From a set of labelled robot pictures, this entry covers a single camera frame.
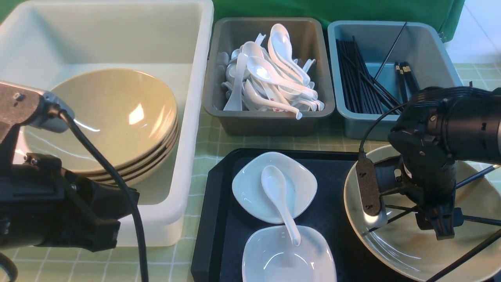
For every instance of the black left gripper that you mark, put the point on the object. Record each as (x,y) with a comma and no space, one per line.
(90,211)

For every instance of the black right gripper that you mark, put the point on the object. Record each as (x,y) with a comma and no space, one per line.
(419,138)

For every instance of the black chopstick gold band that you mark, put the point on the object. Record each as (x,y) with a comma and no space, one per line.
(482,220)
(475,176)

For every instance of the beige noodle bowl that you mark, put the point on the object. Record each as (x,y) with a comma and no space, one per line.
(417,254)

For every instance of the white ceramic soup spoon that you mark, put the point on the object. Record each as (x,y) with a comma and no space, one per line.
(274,184)

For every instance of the white square dish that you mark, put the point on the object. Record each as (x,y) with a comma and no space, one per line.
(301,187)
(269,256)

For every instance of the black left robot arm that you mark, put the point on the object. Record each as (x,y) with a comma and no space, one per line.
(48,206)

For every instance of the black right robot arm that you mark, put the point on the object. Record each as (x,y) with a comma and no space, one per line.
(473,125)

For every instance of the stack of beige bowls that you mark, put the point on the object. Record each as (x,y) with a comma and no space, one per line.
(130,116)

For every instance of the black serving tray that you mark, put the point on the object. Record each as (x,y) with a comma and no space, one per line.
(225,226)

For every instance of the bundle of black chopsticks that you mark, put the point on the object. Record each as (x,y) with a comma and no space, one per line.
(362,92)

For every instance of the blue-grey chopstick bin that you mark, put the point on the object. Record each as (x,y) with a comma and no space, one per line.
(419,45)

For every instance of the green backdrop cloth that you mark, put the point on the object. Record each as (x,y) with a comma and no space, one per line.
(442,15)

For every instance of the pile of white spoons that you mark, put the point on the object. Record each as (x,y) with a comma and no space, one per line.
(262,75)

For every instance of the grey spoon bin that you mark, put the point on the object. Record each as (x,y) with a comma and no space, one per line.
(308,42)

